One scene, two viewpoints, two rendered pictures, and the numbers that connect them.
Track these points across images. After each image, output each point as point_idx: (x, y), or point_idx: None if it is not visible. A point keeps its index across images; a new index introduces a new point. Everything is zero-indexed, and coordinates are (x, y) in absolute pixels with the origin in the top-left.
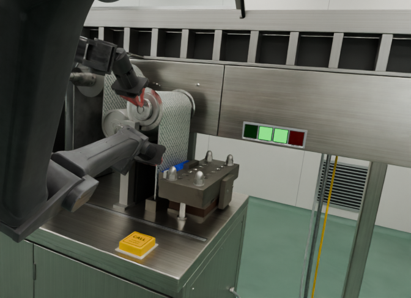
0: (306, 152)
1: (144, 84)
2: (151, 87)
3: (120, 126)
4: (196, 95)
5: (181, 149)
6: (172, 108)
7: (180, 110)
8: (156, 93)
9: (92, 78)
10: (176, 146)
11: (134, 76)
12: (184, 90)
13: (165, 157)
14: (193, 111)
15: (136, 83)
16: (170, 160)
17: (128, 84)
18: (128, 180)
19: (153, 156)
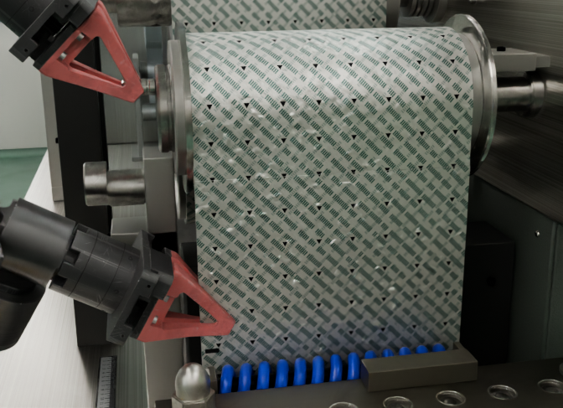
0: None
1: (43, 12)
2: (457, 12)
3: (83, 168)
4: (562, 37)
5: (405, 291)
6: (286, 108)
7: (362, 116)
8: (182, 43)
9: None
10: (351, 274)
11: None
12: (529, 15)
13: (261, 313)
14: (488, 121)
15: (32, 12)
16: (305, 327)
17: (2, 17)
18: (147, 360)
19: (112, 303)
